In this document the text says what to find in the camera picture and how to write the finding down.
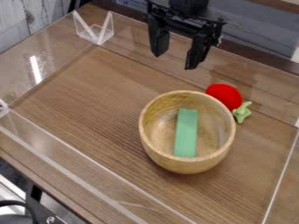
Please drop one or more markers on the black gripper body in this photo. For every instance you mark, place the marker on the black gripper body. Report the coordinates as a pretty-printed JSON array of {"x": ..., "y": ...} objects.
[{"x": 184, "y": 15}]

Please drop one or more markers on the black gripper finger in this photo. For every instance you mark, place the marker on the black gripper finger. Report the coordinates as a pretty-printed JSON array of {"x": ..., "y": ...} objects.
[
  {"x": 203, "y": 40},
  {"x": 159, "y": 35}
]

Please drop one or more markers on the red plush strawberry toy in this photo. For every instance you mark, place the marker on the red plush strawberry toy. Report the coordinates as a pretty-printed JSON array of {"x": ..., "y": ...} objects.
[{"x": 229, "y": 97}]

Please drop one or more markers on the wooden bowl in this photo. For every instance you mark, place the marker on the wooden bowl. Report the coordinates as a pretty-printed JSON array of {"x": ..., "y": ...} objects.
[{"x": 216, "y": 130}]

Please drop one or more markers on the green rectangular block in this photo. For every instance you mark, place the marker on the green rectangular block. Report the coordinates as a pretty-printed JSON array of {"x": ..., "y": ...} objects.
[{"x": 185, "y": 133}]

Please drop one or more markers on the clear acrylic tray wall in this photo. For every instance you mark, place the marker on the clear acrylic tray wall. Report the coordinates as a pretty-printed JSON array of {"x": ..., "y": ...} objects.
[{"x": 74, "y": 84}]

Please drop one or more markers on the black table leg bracket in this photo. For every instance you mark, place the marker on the black table leg bracket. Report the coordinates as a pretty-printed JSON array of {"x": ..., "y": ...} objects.
[{"x": 44, "y": 215}]

